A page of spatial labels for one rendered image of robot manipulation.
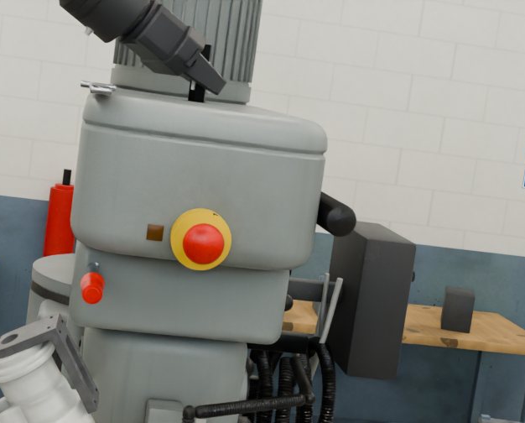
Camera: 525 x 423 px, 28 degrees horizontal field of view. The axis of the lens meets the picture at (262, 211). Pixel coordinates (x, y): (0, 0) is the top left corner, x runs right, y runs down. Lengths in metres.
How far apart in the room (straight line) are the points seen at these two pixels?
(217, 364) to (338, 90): 4.44
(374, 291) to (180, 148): 0.58
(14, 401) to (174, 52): 0.45
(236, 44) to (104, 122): 0.43
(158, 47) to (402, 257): 0.54
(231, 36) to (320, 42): 4.15
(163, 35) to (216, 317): 0.32
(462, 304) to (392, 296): 3.67
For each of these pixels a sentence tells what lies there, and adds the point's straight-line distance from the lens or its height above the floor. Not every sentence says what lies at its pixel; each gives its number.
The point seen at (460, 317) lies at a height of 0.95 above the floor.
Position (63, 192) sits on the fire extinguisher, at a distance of 5.35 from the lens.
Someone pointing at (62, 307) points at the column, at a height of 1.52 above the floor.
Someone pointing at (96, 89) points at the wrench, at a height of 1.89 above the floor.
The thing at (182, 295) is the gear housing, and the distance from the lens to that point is 1.17.
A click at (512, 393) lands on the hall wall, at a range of 6.19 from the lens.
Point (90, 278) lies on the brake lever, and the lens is 1.05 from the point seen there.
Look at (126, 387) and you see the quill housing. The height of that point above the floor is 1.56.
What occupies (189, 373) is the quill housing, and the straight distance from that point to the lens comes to 1.23.
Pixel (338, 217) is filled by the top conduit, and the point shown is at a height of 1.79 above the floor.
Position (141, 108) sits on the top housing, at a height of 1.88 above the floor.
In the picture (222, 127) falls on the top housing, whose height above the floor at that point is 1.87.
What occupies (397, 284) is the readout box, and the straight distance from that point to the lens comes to 1.56.
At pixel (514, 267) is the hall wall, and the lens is 6.01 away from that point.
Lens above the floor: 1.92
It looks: 7 degrees down
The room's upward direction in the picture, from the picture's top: 8 degrees clockwise
